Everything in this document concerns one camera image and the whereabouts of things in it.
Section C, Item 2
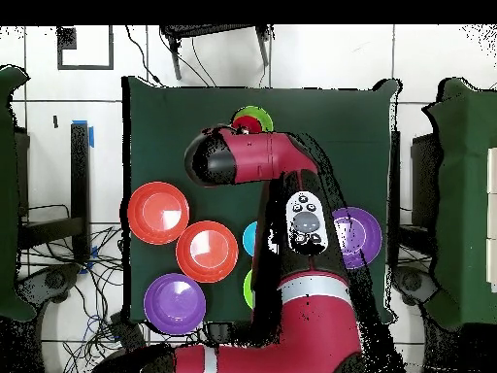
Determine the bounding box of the red plastic cup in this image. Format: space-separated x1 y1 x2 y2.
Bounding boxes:
231 115 263 135

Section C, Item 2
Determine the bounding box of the small green plastic bowl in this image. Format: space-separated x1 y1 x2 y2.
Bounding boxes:
232 105 275 133

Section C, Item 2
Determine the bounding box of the white box stack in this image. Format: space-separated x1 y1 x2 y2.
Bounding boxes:
486 147 497 292

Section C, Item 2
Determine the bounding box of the small blue plastic bowl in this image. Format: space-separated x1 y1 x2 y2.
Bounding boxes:
242 220 258 257

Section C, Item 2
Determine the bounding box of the large orange plastic bowl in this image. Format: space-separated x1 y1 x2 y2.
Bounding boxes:
175 220 240 284
127 181 190 246

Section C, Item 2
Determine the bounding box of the large green plastic bowl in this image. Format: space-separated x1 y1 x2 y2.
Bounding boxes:
243 268 256 310

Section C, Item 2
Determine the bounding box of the large purple plastic bowl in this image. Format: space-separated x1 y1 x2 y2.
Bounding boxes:
332 206 383 270
143 272 207 336

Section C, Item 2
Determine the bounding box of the black metal beam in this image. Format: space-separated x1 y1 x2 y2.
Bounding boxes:
70 121 91 261
18 216 84 250

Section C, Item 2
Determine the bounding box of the black power strip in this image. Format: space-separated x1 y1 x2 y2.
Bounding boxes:
109 311 147 351

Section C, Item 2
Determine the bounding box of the dark grey machine base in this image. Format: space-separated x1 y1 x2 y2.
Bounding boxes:
391 266 441 306
16 263 82 310

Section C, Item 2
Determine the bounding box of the dark green side table cloth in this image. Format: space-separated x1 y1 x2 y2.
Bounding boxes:
421 76 497 331
0 65 37 322

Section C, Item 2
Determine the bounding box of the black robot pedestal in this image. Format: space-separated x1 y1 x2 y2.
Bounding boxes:
205 322 253 347

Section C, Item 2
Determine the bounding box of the thin black floor cable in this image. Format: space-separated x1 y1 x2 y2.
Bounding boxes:
124 24 165 87

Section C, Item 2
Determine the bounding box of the black metal frame stand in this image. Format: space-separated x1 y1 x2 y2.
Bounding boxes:
159 24 274 82

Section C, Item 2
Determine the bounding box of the tangle of black cables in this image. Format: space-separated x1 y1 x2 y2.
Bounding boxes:
18 203 203 373

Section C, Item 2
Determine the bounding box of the black square floor frame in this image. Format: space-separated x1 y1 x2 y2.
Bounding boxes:
56 25 115 71

